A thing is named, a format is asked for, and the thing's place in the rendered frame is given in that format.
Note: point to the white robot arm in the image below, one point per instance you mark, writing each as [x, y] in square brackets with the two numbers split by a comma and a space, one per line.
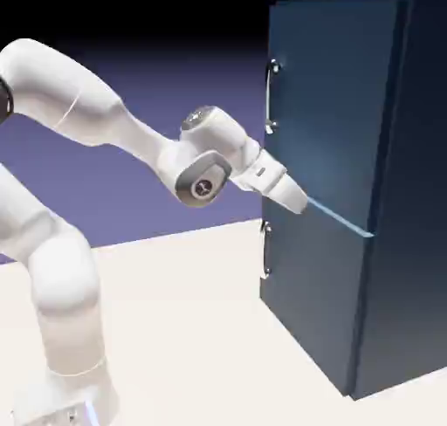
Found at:
[87, 104]

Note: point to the tall blue cabinet door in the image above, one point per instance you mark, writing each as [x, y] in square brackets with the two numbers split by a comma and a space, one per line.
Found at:
[331, 101]

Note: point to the dark blue cabinet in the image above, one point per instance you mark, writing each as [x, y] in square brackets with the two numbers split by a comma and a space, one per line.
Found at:
[401, 188]

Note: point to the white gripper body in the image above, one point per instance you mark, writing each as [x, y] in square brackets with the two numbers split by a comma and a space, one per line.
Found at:
[288, 191]

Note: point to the short blue cabinet door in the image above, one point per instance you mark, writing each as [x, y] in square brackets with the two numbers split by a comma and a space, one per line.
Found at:
[314, 286]

